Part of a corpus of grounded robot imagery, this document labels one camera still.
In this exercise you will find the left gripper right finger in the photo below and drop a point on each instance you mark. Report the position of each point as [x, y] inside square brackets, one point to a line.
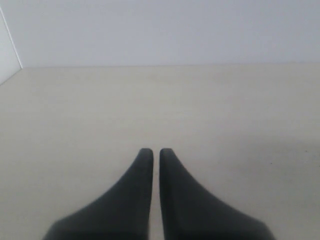
[190, 212]

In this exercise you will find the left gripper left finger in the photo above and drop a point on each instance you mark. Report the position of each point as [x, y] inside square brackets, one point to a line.
[121, 213]

